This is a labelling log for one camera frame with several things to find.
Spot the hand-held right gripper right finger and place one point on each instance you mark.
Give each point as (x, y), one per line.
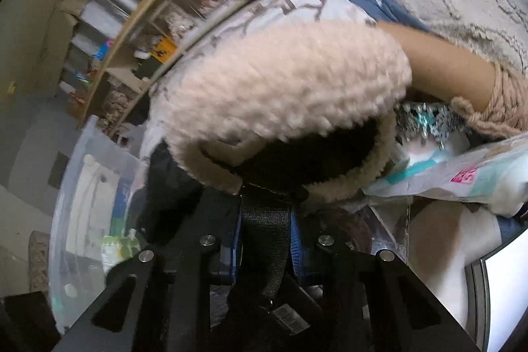
(298, 249)

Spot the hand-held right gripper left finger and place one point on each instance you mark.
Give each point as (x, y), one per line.
(238, 236)

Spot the green white packet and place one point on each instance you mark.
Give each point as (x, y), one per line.
(117, 249)

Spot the clear plastic storage bin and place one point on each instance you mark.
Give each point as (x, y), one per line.
(70, 211)

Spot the patterned cushion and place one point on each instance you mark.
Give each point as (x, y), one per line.
(38, 261)

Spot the white fabric item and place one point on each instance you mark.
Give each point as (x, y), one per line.
(441, 253)

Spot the sparkly blue crown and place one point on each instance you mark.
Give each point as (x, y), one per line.
(429, 121)

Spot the white packet with pink label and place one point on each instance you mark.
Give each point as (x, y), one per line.
(474, 179)

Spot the wooden shelf unit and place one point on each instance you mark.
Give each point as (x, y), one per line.
(123, 73)

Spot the yellow small box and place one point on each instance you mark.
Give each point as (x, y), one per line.
(163, 49)

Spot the display case with white doll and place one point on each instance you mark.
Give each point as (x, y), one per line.
(181, 24)

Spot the blue tissue packet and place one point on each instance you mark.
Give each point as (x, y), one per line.
(103, 51)

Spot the white tablet with grey frame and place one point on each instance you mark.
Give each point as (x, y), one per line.
(507, 294)

